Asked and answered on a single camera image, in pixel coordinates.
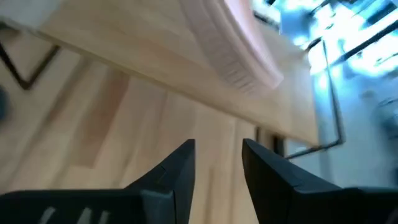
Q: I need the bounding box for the wooden shelf with black frame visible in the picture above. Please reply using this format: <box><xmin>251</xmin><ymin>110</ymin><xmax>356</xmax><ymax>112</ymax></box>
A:
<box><xmin>0</xmin><ymin>0</ymin><xmax>346</xmax><ymax>160</ymax></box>

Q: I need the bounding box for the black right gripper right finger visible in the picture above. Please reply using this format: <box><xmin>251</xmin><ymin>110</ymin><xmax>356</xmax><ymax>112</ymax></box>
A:
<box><xmin>242</xmin><ymin>139</ymin><xmax>398</xmax><ymax>224</ymax></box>

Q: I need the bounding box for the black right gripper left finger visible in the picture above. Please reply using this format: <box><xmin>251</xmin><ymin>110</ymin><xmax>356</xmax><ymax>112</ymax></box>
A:
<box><xmin>0</xmin><ymin>139</ymin><xmax>196</xmax><ymax>224</ymax></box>

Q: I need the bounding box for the pink rubber slide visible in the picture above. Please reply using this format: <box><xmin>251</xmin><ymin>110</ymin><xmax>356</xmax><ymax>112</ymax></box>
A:
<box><xmin>178</xmin><ymin>0</ymin><xmax>284</xmax><ymax>98</ymax></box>

